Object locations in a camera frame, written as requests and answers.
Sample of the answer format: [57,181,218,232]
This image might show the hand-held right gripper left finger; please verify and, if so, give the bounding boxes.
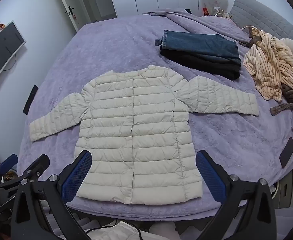
[11,150,93,240]

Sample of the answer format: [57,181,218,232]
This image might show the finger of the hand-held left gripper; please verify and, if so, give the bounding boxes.
[16,154,50,181]
[0,154,19,176]

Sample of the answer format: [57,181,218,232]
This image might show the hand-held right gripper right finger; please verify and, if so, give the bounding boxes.
[196,150,277,240]

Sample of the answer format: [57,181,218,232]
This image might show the cream quilted puffer jacket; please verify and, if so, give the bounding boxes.
[29,65,260,205]

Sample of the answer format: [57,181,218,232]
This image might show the black flat panel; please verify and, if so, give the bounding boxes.
[23,85,39,116]

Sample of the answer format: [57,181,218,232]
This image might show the person's white clothing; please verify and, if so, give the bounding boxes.
[88,221,147,240]

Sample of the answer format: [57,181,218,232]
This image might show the beige bedside cabinet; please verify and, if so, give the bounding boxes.
[272,171,293,210]

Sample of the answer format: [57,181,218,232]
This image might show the black smartphone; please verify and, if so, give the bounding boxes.
[279,137,293,169]

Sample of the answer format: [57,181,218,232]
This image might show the folded black garment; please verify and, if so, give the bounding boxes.
[159,49,241,80]

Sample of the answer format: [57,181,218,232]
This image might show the brown fleece garment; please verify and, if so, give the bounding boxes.
[247,26,293,103]

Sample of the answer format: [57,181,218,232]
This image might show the beige striped shirt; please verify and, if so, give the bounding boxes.
[243,27,293,102]

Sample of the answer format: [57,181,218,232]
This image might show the purple fleece blanket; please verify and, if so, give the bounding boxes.
[18,9,293,222]

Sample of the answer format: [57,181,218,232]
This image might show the folded blue jeans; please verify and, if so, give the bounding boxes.
[155,29,241,67]

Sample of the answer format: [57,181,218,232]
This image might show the grey padded headboard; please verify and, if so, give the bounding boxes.
[230,0,293,55]

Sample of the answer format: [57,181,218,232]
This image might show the thin black cable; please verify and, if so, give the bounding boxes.
[81,226,142,240]

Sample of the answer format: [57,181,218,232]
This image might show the black monitor cable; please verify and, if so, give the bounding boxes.
[3,53,17,72]

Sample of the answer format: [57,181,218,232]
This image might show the white-framed wall monitor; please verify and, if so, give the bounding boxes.
[0,21,27,87]

